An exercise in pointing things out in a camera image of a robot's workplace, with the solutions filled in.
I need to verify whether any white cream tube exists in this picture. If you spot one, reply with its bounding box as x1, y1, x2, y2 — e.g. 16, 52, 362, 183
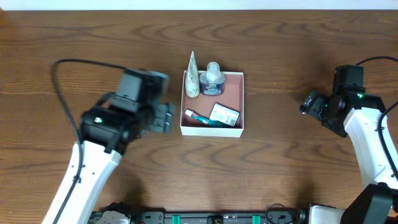
185, 51, 200, 98

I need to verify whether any dark blue pump bottle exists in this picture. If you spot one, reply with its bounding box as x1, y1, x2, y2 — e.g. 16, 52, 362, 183
200, 62, 226, 96

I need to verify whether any green toothpaste tube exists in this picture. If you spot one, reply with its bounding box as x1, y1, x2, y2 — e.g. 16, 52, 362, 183
185, 109, 231, 128

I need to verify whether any green soap bar box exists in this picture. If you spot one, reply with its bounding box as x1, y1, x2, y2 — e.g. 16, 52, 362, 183
210, 103, 239, 126

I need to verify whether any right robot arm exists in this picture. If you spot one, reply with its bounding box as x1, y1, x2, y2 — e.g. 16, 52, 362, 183
299, 65, 397, 224

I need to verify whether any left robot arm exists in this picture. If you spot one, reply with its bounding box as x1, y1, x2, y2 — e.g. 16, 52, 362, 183
43, 69, 175, 223

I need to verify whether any white box with pink interior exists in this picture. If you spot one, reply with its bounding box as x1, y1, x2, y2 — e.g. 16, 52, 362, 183
180, 72, 244, 138

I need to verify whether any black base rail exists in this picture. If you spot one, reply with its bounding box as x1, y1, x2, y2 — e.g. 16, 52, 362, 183
88, 202, 308, 224

